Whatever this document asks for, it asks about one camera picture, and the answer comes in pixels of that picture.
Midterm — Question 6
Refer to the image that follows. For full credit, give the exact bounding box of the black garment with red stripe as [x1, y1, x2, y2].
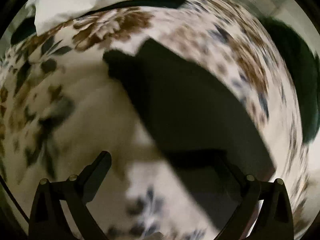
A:
[103, 39, 275, 229]

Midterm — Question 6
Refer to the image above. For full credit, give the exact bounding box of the floral patterned bed cover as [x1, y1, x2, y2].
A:
[1, 0, 311, 239]

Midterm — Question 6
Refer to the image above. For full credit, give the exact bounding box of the dark green velvet pillow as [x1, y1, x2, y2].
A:
[259, 17, 319, 143]

